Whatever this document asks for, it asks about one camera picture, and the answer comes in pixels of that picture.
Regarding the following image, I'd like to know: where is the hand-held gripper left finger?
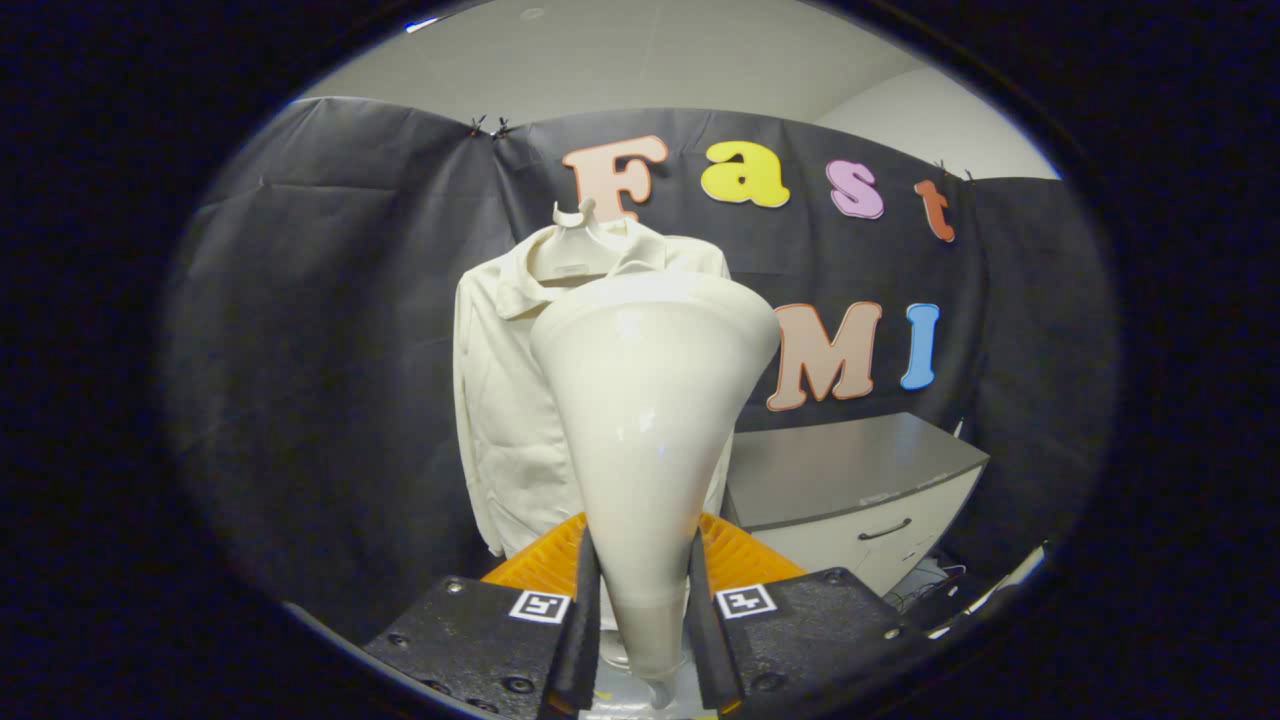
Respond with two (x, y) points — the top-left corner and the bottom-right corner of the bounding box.
(362, 512), (601, 720)

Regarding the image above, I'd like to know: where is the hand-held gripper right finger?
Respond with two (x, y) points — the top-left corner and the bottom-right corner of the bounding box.
(688, 512), (931, 716)

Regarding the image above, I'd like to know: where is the white garment steamer head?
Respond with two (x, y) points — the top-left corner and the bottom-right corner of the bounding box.
(530, 272), (782, 683)

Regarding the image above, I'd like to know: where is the cream button-up shirt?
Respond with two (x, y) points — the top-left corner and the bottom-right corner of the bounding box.
(452, 215), (736, 561)

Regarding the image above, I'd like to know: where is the white cabinet with grey top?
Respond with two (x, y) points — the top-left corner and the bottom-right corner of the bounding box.
(722, 412), (991, 598)

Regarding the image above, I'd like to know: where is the black backdrop cloth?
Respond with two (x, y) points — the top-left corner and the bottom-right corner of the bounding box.
(160, 96), (1119, 641)

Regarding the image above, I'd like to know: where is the tangle of floor cables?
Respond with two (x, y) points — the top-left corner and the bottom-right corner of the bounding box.
(890, 565), (966, 608)

